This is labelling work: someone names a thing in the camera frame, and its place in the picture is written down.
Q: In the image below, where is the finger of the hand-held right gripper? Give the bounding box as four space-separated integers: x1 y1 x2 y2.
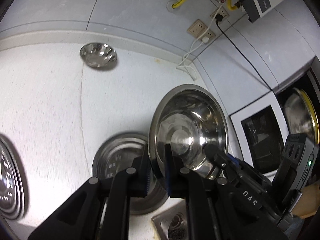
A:
204 145 227 168
226 154 242 168

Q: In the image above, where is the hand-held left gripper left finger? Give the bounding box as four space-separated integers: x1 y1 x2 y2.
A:
27 143 151 240

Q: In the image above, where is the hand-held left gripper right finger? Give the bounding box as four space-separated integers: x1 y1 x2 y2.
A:
164 142 272 240

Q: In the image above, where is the small steel bowl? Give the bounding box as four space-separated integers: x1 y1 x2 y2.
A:
148 84 229 181
79 43 118 69

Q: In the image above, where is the large steel bowl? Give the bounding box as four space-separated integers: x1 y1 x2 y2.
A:
92 132 171 215

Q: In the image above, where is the person's right hand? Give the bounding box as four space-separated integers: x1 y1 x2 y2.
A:
292 182 320 217

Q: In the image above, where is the white microwave oven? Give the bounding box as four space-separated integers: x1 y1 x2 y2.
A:
229 55 320 180

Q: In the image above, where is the stainless steel sink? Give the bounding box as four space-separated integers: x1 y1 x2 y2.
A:
150 199 192 240

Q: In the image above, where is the steel bowl with yellow rim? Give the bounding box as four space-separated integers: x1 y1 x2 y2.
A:
283 87 320 146

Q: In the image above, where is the large steel plate with label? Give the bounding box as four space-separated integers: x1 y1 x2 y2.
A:
0 134 26 221

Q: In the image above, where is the black power cable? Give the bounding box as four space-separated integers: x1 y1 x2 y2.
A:
215 15 273 92

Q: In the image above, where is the white power cable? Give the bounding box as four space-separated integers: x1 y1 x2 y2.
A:
176 37 210 81

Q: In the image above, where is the beige wall socket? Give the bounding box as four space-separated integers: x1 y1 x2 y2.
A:
201 29 216 43
187 19 208 36

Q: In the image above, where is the wall socket with black plug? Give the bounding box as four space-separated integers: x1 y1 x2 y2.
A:
211 6 230 22

